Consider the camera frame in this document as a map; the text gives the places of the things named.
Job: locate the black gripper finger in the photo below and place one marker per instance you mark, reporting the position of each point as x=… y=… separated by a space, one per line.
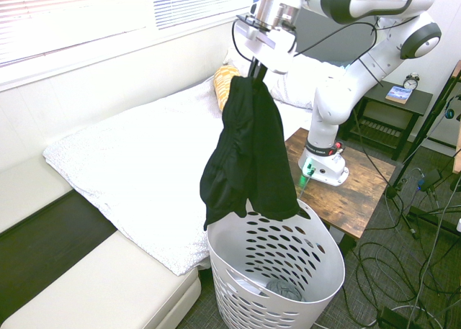
x=254 y=69
x=261 y=75

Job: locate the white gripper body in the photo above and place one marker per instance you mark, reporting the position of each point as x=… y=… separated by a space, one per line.
x=268 y=44

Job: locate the black athletic shorts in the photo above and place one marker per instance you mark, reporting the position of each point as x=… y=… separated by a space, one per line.
x=248 y=152

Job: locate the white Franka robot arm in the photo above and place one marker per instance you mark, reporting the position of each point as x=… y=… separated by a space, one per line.
x=360 y=55

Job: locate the white perforated laundry basket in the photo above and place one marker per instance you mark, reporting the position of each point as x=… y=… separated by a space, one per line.
x=277 y=268

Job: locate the yellow white patterned pillow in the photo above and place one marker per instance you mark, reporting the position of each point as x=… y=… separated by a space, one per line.
x=223 y=86

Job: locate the white bed pillow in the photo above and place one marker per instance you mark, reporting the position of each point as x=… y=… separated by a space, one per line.
x=299 y=84

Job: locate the dark grey headboard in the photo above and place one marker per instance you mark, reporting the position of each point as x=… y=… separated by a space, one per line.
x=313 y=37

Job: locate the black bedside table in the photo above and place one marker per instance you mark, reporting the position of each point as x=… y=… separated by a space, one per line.
x=389 y=106

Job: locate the white bed duvet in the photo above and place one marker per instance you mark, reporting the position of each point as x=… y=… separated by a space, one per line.
x=144 y=152

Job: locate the blue paperback book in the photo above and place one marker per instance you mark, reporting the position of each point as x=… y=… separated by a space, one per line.
x=399 y=94

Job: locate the rustic wooden robot table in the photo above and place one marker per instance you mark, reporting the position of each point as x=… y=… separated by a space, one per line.
x=338 y=199

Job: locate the black twin-bell alarm clock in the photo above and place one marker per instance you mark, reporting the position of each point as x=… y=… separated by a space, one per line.
x=411 y=81

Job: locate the white window blinds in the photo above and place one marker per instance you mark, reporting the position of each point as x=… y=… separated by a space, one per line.
x=72 y=16

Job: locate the black power adapter box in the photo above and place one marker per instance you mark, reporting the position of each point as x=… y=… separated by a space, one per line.
x=430 y=178

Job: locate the wooden furniture edge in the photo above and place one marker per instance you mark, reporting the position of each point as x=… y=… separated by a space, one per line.
x=457 y=127

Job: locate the grey cloth in basket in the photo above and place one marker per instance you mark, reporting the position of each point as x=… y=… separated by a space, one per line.
x=284 y=291

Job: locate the cream upholstered bench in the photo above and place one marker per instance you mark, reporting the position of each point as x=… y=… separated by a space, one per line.
x=90 y=271

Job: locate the black camera tripod stand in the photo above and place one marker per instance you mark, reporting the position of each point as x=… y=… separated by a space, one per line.
x=425 y=127

